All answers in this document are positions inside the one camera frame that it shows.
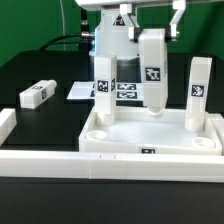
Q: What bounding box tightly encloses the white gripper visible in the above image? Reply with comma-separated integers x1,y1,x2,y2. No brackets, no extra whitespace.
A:
75,0,224,43

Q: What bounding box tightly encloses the white desk top tray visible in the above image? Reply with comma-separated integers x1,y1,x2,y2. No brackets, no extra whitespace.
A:
79,106,222,156

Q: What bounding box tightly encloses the white fiducial marker sheet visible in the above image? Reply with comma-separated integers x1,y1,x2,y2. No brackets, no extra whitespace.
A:
67,81,143,101

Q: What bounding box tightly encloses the black cable with connector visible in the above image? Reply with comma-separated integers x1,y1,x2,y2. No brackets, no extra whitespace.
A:
39,7,98,52

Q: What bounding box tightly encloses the white thin cable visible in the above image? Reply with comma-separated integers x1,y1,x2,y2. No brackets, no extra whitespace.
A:
59,0,67,52

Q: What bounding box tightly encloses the white U-shaped fence frame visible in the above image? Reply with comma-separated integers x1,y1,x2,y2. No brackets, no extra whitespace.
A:
0,108,224,182

